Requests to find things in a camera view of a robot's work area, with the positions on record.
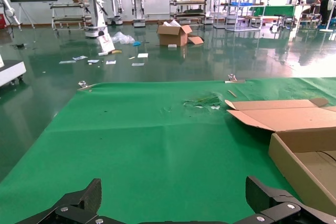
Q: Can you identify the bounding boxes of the green table cloth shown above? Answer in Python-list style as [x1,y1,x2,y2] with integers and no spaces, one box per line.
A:
[0,77,336,224]

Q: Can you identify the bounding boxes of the white red paper bag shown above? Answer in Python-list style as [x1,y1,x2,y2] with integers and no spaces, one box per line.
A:
[97,35,116,54]

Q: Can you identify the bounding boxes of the torn plastic tape scraps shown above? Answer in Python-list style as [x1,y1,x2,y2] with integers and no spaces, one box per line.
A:
[183,92,224,111]

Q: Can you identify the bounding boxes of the crumpled clear plastic bag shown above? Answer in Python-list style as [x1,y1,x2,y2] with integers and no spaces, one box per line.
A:
[111,31,136,45]

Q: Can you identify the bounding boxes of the tall white frame rack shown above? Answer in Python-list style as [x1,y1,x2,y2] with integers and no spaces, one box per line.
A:
[214,0,263,33]

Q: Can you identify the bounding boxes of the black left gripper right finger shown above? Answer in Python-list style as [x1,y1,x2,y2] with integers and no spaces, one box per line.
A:
[236,176,336,224]

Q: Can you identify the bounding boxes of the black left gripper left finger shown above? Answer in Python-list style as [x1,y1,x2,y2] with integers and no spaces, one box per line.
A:
[15,178,103,224]

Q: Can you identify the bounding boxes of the black wheeled stool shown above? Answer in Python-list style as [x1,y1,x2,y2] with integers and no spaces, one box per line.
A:
[270,14,288,33]

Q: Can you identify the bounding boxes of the white wheeled machine base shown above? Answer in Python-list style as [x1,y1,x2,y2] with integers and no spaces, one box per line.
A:
[0,60,27,88]

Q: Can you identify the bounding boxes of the cardboard box with round hole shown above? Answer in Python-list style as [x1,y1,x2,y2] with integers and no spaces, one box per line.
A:
[225,97,336,211]

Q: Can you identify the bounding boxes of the white tripod screen stand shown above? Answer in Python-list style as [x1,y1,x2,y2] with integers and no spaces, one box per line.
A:
[18,2,36,29]

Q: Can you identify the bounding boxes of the green covered table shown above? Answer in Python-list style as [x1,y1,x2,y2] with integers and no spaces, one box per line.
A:
[251,5,297,18]

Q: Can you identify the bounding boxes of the white tube shelf cart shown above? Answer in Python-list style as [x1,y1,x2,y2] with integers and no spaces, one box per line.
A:
[49,0,92,30]
[169,0,215,25]

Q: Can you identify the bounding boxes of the leaning white humanoid robot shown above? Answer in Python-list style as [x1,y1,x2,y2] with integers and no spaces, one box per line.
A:
[66,0,109,38]

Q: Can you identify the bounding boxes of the large open cardboard carton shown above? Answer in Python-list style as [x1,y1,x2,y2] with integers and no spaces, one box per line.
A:
[156,20,205,48]

